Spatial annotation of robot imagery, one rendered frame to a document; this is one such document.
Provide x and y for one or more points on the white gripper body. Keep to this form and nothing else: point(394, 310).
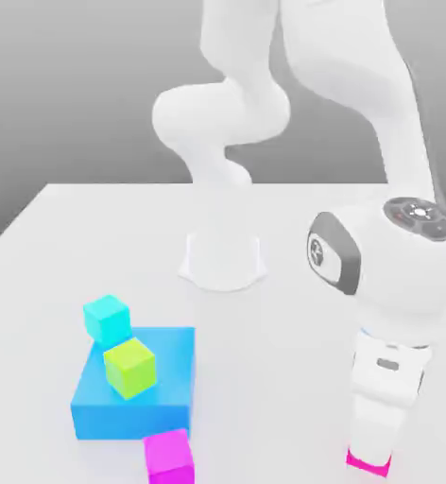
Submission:
point(374, 427)

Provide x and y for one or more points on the small hot pink cube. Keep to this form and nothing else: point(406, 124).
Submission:
point(359, 462)

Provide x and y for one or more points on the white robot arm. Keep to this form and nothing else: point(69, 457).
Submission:
point(397, 264)

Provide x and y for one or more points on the small magenta cube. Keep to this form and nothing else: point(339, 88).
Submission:
point(168, 452)

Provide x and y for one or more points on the small lime green cube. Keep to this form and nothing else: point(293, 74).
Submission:
point(130, 368)

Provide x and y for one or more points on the small cyan cube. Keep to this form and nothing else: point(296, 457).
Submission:
point(106, 317)

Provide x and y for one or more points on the large blue box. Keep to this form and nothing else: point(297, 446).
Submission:
point(132, 419)

